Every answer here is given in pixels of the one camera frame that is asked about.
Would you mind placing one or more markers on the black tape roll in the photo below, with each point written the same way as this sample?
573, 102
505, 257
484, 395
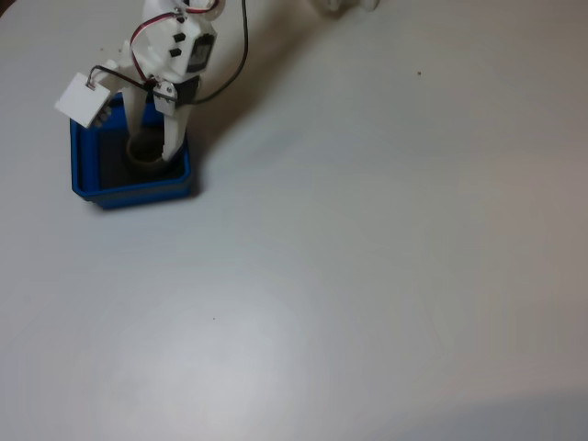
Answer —
147, 158

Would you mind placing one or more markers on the blue square plastic box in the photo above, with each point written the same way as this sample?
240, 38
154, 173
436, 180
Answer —
138, 197

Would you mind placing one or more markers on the white camera box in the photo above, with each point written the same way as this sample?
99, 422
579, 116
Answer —
82, 98

